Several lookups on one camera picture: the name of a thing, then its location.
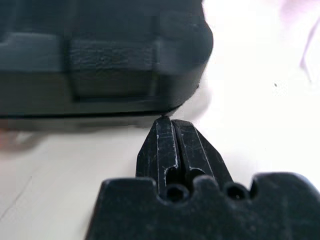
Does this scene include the black tool case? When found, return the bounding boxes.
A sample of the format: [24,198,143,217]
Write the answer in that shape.
[0,0,215,131]

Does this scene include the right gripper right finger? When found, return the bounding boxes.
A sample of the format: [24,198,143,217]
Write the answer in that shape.
[172,119,225,189]

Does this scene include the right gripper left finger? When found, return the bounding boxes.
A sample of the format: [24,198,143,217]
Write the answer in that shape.
[136,117,181,195]

